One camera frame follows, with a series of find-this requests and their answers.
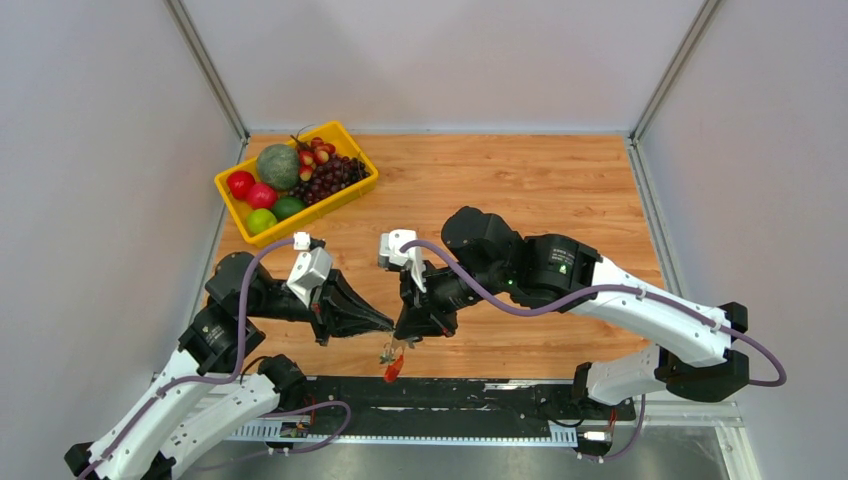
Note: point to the dark green lime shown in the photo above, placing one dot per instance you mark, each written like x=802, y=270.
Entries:
x=286, y=207

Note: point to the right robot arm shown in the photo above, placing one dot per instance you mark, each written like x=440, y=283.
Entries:
x=690, y=351

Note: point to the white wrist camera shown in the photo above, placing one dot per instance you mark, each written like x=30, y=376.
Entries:
x=393, y=255
x=310, y=269

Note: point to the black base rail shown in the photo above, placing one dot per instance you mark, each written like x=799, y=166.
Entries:
x=442, y=411

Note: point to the green melon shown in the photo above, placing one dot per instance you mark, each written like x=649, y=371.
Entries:
x=278, y=166

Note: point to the red cherries bunch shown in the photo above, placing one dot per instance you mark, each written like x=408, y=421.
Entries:
x=312, y=154

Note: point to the dark purple grape bunch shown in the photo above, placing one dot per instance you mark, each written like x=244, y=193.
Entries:
x=338, y=174

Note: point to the pink red apple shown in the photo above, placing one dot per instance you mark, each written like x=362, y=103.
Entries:
x=261, y=196

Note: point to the light green apple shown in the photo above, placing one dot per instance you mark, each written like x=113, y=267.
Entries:
x=260, y=220

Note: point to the metal key holder red handle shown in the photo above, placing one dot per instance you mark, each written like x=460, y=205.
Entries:
x=397, y=348

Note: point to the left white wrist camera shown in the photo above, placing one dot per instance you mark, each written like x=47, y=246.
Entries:
x=310, y=269

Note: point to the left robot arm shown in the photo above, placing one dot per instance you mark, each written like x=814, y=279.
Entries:
x=198, y=399

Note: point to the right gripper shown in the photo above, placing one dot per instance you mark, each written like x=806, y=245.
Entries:
x=421, y=315

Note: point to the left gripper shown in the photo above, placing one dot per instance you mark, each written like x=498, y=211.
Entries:
x=336, y=308

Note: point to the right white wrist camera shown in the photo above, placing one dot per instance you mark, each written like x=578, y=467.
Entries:
x=393, y=255

